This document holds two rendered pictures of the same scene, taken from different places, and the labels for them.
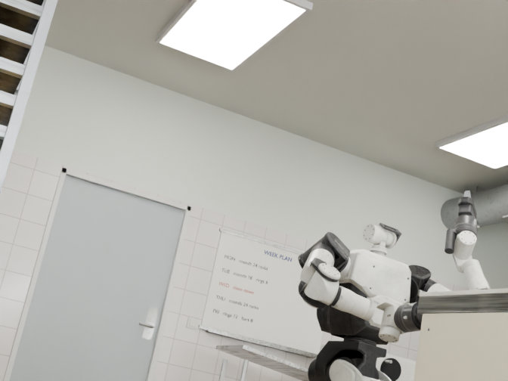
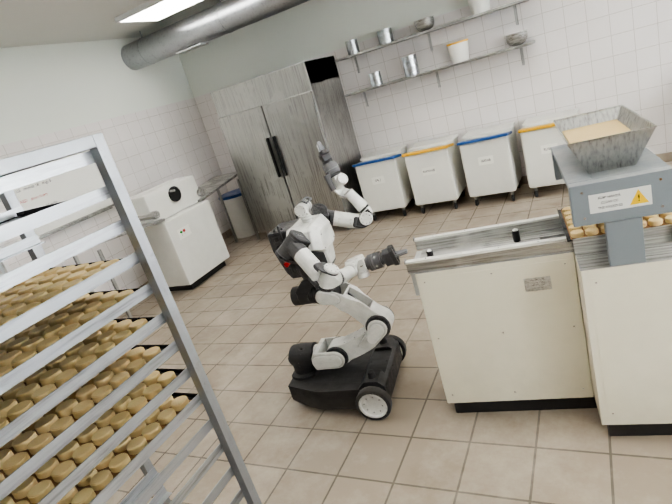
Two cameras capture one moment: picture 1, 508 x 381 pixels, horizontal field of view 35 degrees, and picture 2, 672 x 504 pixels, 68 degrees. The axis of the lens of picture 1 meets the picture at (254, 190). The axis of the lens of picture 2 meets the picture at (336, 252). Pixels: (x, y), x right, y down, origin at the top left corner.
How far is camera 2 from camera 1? 1.87 m
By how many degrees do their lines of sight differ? 51
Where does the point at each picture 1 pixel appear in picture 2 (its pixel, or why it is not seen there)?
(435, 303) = (420, 266)
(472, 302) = (450, 262)
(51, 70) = not seen: outside the picture
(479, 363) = (470, 292)
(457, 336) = (448, 282)
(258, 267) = not seen: hidden behind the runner
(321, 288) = (334, 281)
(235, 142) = not seen: outside the picture
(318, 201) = (42, 97)
